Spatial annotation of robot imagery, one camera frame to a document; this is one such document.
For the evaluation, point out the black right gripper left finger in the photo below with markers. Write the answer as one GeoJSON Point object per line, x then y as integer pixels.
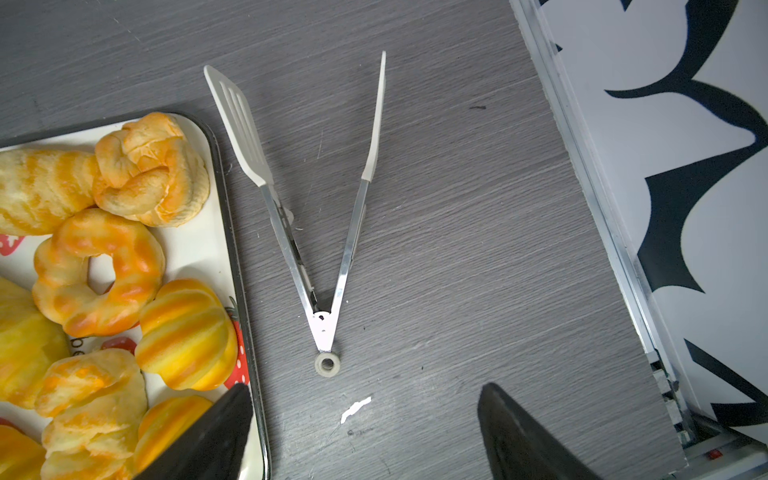
{"type": "Point", "coordinates": [213, 447]}

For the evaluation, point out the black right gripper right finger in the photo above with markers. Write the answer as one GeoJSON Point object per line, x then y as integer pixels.
{"type": "Point", "coordinates": [518, 446]}

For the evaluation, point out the striped fake bun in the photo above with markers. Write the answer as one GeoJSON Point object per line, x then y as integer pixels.
{"type": "Point", "coordinates": [187, 337]}

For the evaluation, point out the knotted fake bread roll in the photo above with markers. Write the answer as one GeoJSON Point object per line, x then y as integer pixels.
{"type": "Point", "coordinates": [150, 173]}

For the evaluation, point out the white and steel tongs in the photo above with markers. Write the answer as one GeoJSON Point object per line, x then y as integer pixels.
{"type": "Point", "coordinates": [237, 118]}

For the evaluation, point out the bottom right fake croissant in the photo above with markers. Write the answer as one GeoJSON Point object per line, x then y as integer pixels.
{"type": "Point", "coordinates": [163, 424]}

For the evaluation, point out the centre twisted fake bread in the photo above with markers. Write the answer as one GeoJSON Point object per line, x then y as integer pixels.
{"type": "Point", "coordinates": [95, 403]}

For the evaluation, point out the bottom left fake croissant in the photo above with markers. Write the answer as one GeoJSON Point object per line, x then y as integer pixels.
{"type": "Point", "coordinates": [21, 456]}

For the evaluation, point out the left column fake croissant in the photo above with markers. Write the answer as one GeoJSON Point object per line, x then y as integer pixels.
{"type": "Point", "coordinates": [30, 344]}

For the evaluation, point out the long striped fake croissant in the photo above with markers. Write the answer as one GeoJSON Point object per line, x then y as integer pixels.
{"type": "Point", "coordinates": [42, 188]}

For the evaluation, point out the strawberry print tray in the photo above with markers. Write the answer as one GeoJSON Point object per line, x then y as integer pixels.
{"type": "Point", "coordinates": [202, 248]}

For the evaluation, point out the ring shaped fake bread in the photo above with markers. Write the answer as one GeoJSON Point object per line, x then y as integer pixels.
{"type": "Point", "coordinates": [61, 291]}

